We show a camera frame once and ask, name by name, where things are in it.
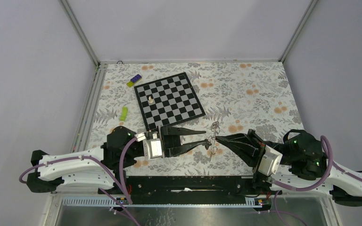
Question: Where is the black grey chessboard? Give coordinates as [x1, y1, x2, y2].
[134, 72, 206, 131]

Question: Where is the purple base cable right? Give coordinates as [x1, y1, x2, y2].
[255, 190, 306, 226]

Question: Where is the floral table mat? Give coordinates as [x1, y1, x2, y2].
[85, 62, 317, 177]

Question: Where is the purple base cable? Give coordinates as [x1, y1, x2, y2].
[255, 190, 306, 226]
[99, 188, 141, 226]

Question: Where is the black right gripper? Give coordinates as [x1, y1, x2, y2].
[213, 128, 281, 171]

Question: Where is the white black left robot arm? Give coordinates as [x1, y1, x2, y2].
[19, 126, 211, 194]

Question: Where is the purple yellow toy brick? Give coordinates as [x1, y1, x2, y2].
[127, 74, 142, 87]

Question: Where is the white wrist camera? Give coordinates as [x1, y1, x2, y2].
[135, 131, 165, 161]
[257, 145, 283, 176]

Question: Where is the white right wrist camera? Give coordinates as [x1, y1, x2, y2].
[257, 145, 283, 176]

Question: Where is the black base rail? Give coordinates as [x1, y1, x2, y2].
[99, 175, 263, 205]

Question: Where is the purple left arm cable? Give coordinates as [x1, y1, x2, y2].
[18, 137, 138, 206]

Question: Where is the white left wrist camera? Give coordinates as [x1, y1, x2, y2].
[135, 131, 165, 161]

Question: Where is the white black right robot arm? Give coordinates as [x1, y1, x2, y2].
[215, 129, 362, 207]

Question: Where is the green arch toy block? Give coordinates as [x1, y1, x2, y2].
[119, 106, 128, 121]

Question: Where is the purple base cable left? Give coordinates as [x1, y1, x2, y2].
[99, 188, 141, 226]

